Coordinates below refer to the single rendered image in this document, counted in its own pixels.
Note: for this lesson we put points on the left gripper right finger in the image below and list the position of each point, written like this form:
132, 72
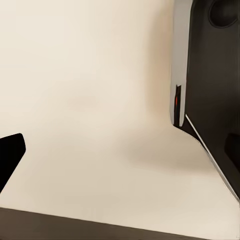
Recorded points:
232, 149

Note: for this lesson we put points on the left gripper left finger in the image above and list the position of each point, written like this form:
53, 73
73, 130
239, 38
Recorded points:
12, 149

